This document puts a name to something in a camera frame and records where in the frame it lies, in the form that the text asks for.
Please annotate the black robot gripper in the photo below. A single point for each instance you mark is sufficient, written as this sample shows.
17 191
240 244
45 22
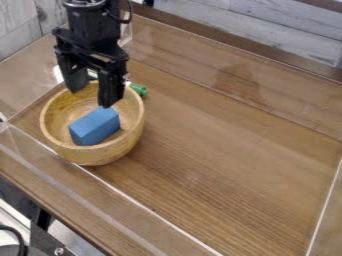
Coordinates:
93 35

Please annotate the blue rectangular block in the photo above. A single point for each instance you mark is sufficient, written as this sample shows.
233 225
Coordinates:
95 127

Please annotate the brown wooden bowl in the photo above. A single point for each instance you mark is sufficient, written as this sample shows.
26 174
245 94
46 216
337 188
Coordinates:
66 107

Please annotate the clear acrylic corner bracket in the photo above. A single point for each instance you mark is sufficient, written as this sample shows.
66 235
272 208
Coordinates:
126 34

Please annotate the black metal table frame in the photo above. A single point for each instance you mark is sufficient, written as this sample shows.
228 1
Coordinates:
42 244

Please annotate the white green marker pen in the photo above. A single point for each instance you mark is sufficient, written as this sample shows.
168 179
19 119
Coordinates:
138 88

